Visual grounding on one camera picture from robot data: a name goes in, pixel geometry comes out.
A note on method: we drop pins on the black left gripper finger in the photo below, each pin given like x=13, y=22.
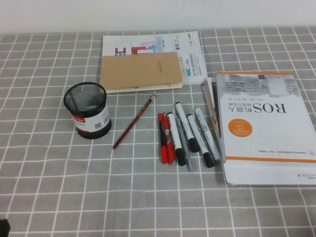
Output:
x=4, y=228

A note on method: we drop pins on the white marker with black caps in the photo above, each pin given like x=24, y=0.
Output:
x=182, y=116
x=174, y=130
x=208, y=160

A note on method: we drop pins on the black mesh pen holder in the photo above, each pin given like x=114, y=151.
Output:
x=91, y=118

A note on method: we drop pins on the red marker pen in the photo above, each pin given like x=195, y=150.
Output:
x=170, y=153

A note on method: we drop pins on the grey transparent pen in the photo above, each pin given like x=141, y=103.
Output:
x=188, y=161

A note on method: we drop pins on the grey checked tablecloth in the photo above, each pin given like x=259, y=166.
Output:
x=74, y=187

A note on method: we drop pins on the red striped wooden pencil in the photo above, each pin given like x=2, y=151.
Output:
x=134, y=122

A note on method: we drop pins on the brown kraft notebook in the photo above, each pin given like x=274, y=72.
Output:
x=140, y=71

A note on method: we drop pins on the silver paint marker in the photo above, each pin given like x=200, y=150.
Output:
x=205, y=126

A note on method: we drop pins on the white printed brochure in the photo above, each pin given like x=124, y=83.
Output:
x=153, y=43

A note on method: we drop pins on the book with red picture cover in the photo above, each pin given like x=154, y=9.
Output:
x=212, y=103

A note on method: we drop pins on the white AgileX booklet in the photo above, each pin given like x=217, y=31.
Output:
x=259, y=172

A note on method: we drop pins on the white ROS robotics book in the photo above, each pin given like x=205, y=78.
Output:
x=261, y=133

